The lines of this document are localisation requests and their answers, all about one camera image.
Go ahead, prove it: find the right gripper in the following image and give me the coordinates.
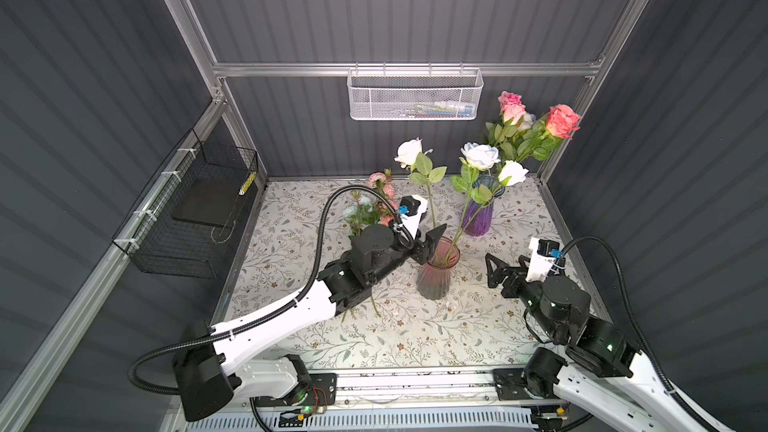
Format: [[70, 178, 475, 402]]
[[485, 250, 559, 341]]

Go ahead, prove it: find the blue purple glass vase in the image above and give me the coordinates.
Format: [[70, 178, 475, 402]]
[[462, 174, 504, 237]]

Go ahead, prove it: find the red glass vase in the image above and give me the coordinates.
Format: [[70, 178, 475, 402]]
[[416, 237, 461, 300]]

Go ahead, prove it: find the pale pink rose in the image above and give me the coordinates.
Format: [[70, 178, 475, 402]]
[[394, 138, 447, 228]]

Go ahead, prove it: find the white blue rose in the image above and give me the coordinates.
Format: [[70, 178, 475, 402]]
[[439, 142, 503, 265]]

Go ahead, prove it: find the light pink rose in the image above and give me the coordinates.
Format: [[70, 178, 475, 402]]
[[485, 103, 528, 159]]

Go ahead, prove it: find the coral pink rose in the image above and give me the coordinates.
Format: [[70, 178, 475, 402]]
[[515, 105, 581, 162]]

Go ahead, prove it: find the magenta pink rose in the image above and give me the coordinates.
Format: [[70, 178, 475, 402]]
[[496, 91, 526, 144]]

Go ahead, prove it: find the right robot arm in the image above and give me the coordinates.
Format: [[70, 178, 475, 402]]
[[485, 254, 728, 431]]

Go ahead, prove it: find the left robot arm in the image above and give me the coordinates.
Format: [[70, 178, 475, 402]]
[[173, 224, 446, 422]]

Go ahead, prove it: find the pink peony spray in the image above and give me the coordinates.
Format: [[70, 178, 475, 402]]
[[368, 169, 398, 226]]

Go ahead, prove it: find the white peony flower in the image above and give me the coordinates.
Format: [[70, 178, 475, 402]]
[[341, 188, 385, 319]]

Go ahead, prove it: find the floral patterned table mat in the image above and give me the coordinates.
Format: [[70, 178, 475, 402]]
[[218, 179, 558, 369]]

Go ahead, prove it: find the yellow marker pen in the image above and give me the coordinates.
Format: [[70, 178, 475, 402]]
[[238, 172, 258, 196]]

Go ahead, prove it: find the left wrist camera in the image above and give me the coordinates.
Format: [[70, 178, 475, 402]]
[[398, 195, 428, 238]]

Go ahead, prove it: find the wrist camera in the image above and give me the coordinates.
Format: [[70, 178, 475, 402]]
[[526, 237, 565, 282], [398, 195, 428, 238]]

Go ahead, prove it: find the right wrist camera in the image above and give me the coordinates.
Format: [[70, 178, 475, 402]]
[[526, 237, 565, 282]]

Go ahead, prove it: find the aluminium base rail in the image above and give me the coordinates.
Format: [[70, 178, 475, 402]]
[[173, 361, 601, 412]]

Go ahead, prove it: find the white perforated cable tray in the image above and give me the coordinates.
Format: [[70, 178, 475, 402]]
[[179, 406, 538, 432]]

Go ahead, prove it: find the white wire wall basket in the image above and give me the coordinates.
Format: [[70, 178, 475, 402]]
[[346, 66, 484, 121]]

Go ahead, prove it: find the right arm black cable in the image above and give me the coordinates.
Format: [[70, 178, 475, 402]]
[[554, 235, 721, 432]]

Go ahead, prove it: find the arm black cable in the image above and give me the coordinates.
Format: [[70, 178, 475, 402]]
[[554, 235, 721, 432], [127, 184, 415, 397]]

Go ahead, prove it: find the black wire side basket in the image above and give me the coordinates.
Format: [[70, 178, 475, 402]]
[[113, 131, 259, 279]]

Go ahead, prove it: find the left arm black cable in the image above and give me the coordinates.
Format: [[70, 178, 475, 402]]
[[127, 184, 415, 397]]

